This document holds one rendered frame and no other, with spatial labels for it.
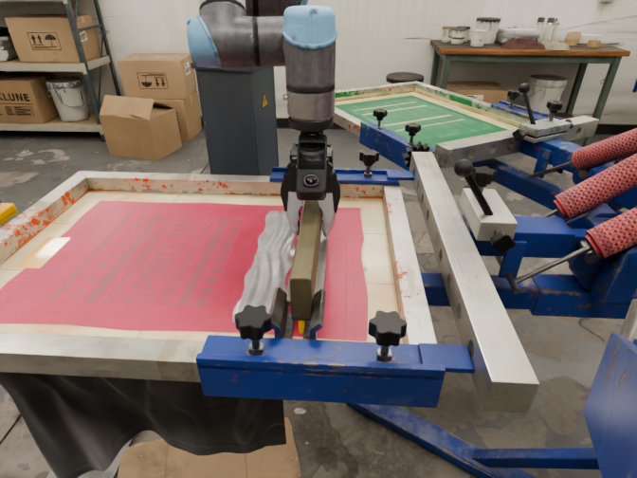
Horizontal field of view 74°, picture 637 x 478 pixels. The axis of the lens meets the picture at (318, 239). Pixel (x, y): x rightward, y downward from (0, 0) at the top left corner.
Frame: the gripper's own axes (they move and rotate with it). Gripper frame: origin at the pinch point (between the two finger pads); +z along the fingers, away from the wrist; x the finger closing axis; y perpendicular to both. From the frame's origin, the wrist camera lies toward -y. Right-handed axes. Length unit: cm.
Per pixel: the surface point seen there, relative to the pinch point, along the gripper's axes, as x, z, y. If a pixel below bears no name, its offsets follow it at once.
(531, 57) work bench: -158, 20, 320
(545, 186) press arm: -59, 9, 41
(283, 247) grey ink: 5.5, 5.3, 2.5
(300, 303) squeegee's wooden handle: -0.2, -0.7, -20.4
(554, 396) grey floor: -91, 101, 48
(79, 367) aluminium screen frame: 28.1, 4.1, -29.3
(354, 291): -7.9, 5.7, -9.7
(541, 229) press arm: -39.1, -2.9, -1.8
